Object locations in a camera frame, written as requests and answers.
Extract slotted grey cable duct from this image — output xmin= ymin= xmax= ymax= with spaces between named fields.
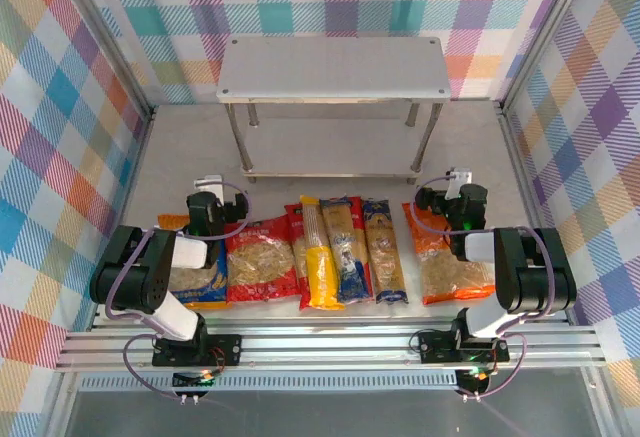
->
xmin=79 ymin=374 xmax=461 ymax=392

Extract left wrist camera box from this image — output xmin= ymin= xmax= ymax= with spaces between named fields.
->
xmin=193 ymin=173 xmax=225 ymax=199

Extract red fusilli pasta bag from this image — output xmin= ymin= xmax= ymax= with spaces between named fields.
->
xmin=223 ymin=216 xmax=303 ymax=304

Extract blue orange orecchiette pasta bag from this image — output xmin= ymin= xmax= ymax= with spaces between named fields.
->
xmin=157 ymin=213 xmax=230 ymax=310

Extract aluminium frame side rail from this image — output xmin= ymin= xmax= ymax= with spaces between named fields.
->
xmin=89 ymin=106 xmax=156 ymax=323
xmin=498 ymin=104 xmax=574 ymax=326

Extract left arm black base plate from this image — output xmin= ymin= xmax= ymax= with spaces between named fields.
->
xmin=151 ymin=334 xmax=243 ymax=369

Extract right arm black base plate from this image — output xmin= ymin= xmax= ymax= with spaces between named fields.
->
xmin=417 ymin=330 xmax=511 ymax=364

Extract spaghetti bag dark blue ends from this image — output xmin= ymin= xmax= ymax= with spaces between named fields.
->
xmin=361 ymin=199 xmax=410 ymax=306

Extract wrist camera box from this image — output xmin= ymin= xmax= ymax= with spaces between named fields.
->
xmin=193 ymin=173 xmax=225 ymax=199
xmin=446 ymin=167 xmax=474 ymax=202

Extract two-tier metal shelf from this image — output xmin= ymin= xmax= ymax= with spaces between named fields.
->
xmin=215 ymin=35 xmax=450 ymax=184

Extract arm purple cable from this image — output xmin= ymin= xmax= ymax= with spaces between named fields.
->
xmin=412 ymin=170 xmax=557 ymax=401
xmin=103 ymin=180 xmax=251 ymax=401

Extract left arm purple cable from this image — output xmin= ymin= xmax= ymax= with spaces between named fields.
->
xmin=103 ymin=180 xmax=251 ymax=401

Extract yellow spaghetti bag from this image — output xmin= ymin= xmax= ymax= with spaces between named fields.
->
xmin=298 ymin=194 xmax=346 ymax=312

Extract spaghetti bag large blue print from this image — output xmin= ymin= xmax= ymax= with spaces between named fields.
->
xmin=319 ymin=197 xmax=375 ymax=306

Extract aluminium mounting rail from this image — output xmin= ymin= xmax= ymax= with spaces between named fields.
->
xmin=54 ymin=316 xmax=606 ymax=373

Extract orange short pasta bag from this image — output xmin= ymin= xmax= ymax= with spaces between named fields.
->
xmin=402 ymin=201 xmax=496 ymax=307

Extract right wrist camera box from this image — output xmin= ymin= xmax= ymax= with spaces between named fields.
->
xmin=446 ymin=167 xmax=474 ymax=202

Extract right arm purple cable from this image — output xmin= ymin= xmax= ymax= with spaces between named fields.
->
xmin=412 ymin=170 xmax=557 ymax=401

